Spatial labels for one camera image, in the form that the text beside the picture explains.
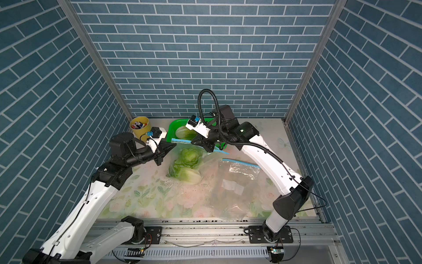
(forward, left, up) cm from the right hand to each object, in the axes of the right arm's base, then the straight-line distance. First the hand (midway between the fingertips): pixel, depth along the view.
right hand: (197, 140), depth 68 cm
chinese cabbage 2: (-2, +5, -11) cm, 13 cm away
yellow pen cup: (+25, +43, -21) cm, 54 cm away
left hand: (-3, +8, 0) cm, 8 cm away
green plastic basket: (+32, +23, -25) cm, 47 cm away
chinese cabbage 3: (-6, +6, -22) cm, 23 cm away
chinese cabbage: (+24, +14, -24) cm, 37 cm away
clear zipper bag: (-7, -22, -32) cm, 40 cm away
